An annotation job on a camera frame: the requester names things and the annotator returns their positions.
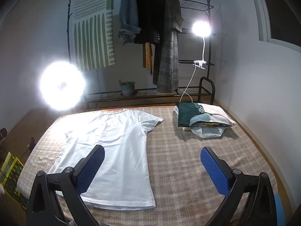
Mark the yellow green patterned box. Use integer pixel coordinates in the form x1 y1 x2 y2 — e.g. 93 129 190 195
0 152 29 208

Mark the black metal chair frame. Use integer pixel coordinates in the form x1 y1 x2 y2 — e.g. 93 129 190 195
199 76 215 105

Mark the white clip lamp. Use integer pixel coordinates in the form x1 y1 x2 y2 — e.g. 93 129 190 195
192 21 212 70

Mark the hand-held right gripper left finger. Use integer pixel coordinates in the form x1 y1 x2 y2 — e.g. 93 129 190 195
26 145 105 226

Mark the white lamp cable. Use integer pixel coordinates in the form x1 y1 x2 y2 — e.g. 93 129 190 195
176 67 197 104

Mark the white t-shirt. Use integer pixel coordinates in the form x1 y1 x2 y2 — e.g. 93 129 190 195
48 108 164 210

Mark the black power plug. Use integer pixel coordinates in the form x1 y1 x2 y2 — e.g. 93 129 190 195
26 137 37 150

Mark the dark green folded cloth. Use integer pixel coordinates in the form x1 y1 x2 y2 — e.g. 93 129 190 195
176 102 205 128

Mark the denim jacket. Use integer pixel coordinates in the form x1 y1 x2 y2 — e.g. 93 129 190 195
118 0 141 45

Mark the green striped white cloth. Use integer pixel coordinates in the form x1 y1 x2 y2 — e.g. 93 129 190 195
72 0 117 71

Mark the yellow scarf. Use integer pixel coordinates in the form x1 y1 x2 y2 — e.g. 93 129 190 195
143 42 153 74

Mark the light blue folded cloth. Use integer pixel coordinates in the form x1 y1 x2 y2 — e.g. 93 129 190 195
190 126 224 139

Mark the ring light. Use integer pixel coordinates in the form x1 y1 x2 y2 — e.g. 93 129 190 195
40 61 86 111

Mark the black jacket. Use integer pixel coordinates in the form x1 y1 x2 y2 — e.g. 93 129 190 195
134 0 163 45

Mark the beige plaid blanket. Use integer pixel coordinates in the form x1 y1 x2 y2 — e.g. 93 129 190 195
16 106 279 226

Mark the black metal clothes rack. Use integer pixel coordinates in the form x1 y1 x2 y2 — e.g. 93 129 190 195
66 0 215 107

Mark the grey plaid coat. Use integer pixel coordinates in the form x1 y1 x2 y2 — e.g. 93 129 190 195
153 0 184 93

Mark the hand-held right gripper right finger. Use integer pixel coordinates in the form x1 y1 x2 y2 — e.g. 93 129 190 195
200 146 278 226

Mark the blue plastic object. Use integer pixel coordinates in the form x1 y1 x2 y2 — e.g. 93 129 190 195
274 193 286 224

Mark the window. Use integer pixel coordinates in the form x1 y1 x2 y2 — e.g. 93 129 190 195
249 0 301 50

